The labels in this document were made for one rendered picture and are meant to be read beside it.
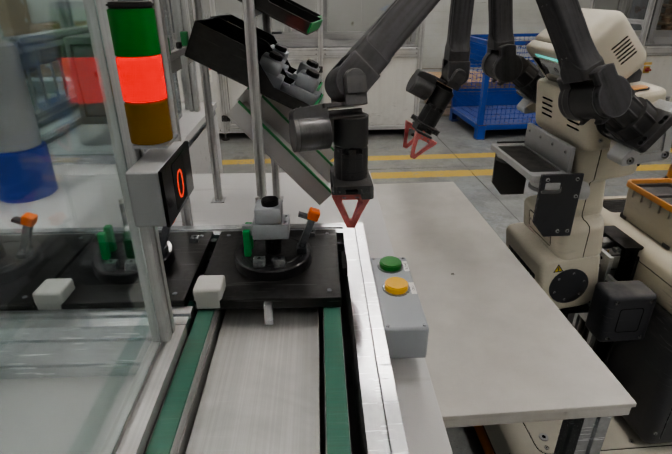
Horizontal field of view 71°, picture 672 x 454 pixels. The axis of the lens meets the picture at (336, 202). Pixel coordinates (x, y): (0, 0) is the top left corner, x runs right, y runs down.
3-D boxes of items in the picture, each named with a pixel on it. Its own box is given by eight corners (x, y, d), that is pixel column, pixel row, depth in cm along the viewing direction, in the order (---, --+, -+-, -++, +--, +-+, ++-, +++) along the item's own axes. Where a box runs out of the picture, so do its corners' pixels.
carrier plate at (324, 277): (336, 237, 100) (336, 228, 99) (341, 307, 78) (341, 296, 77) (221, 239, 99) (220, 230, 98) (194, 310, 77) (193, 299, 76)
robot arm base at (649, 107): (679, 118, 88) (636, 104, 99) (653, 92, 85) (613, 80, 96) (643, 154, 90) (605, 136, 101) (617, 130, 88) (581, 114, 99)
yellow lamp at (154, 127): (178, 133, 60) (172, 94, 58) (166, 145, 56) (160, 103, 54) (138, 133, 60) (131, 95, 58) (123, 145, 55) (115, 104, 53)
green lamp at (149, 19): (166, 51, 56) (160, 7, 54) (153, 57, 52) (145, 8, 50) (123, 51, 56) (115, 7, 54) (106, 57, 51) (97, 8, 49)
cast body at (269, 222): (290, 228, 87) (288, 193, 84) (289, 239, 83) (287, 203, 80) (244, 229, 87) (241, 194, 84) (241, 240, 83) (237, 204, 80)
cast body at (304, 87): (316, 104, 106) (328, 76, 103) (312, 109, 102) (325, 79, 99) (282, 87, 105) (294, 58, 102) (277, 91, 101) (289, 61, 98)
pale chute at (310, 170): (328, 183, 117) (341, 172, 116) (319, 205, 105) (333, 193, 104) (244, 101, 112) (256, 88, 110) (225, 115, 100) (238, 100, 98)
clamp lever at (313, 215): (306, 244, 88) (320, 209, 85) (306, 249, 86) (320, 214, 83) (288, 238, 87) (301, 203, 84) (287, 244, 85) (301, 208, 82)
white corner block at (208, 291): (227, 293, 81) (225, 273, 80) (222, 310, 77) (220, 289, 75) (200, 294, 81) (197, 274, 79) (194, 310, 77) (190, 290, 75)
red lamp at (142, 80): (172, 94, 58) (166, 52, 56) (160, 103, 54) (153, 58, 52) (131, 94, 58) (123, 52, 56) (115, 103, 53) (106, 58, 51)
